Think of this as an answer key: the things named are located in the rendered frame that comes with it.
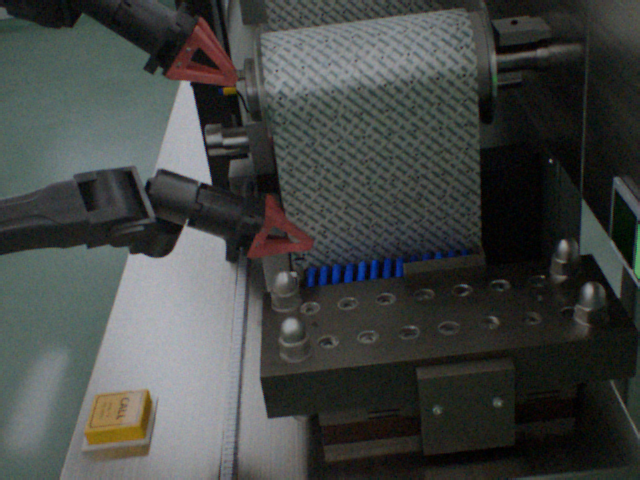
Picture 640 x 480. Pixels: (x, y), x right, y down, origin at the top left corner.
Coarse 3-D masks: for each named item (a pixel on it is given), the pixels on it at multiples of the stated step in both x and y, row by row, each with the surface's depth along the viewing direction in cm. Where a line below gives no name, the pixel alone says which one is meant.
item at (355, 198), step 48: (336, 144) 97; (384, 144) 97; (432, 144) 98; (288, 192) 100; (336, 192) 100; (384, 192) 101; (432, 192) 101; (480, 192) 101; (336, 240) 104; (384, 240) 104; (432, 240) 104; (480, 240) 105
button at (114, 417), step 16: (96, 400) 105; (112, 400) 105; (128, 400) 105; (144, 400) 104; (96, 416) 103; (112, 416) 102; (128, 416) 102; (144, 416) 103; (96, 432) 101; (112, 432) 101; (128, 432) 101; (144, 432) 102
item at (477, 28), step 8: (472, 16) 96; (472, 24) 95; (480, 24) 95; (472, 32) 94; (480, 32) 94; (480, 40) 94; (256, 48) 96; (480, 48) 94; (256, 56) 95; (480, 56) 94; (256, 64) 95; (480, 64) 94; (488, 64) 94; (256, 72) 95; (480, 72) 94; (488, 72) 94; (480, 80) 95; (488, 80) 95; (480, 88) 95; (488, 88) 95; (480, 96) 96; (488, 96) 96; (480, 104) 97; (264, 120) 96; (264, 128) 98
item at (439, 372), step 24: (480, 360) 89; (504, 360) 88; (432, 384) 88; (456, 384) 88; (480, 384) 88; (504, 384) 88; (432, 408) 89; (456, 408) 90; (480, 408) 90; (504, 408) 90; (432, 432) 91; (456, 432) 91; (480, 432) 91; (504, 432) 92
